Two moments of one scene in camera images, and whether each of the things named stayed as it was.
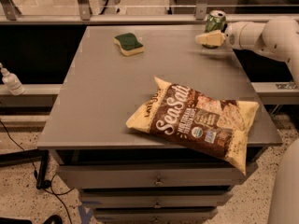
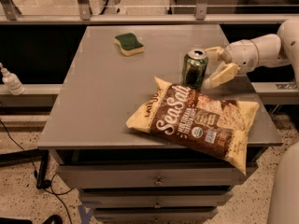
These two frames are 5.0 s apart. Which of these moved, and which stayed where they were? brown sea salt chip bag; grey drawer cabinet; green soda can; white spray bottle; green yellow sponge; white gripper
Moved: green soda can; white gripper
Stayed: brown sea salt chip bag; grey drawer cabinet; green yellow sponge; white spray bottle
